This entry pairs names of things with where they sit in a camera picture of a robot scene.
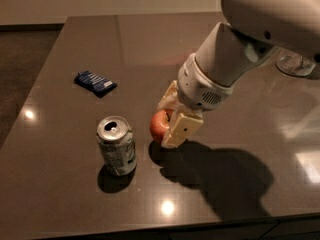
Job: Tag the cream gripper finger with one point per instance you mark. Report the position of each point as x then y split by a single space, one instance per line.
183 124
169 99

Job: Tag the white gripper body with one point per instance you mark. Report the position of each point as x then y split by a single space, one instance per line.
197 90

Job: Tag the red yellow apple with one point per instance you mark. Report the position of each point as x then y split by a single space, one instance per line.
159 124

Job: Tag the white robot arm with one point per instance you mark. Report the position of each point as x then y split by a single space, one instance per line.
252 32

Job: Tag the green white 7up can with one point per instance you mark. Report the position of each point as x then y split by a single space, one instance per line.
117 145

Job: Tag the blue snack bag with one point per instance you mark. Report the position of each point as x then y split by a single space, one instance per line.
98 85

